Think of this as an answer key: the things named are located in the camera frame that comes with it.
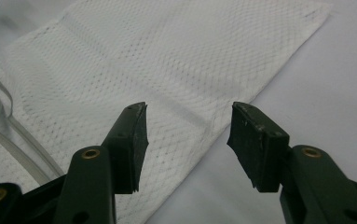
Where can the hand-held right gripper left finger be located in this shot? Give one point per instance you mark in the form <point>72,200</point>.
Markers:
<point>126,149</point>

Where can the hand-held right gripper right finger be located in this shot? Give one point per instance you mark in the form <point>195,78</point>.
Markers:
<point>260,146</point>

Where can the white mesh laundry bag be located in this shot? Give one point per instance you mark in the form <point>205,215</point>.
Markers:
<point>135,77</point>

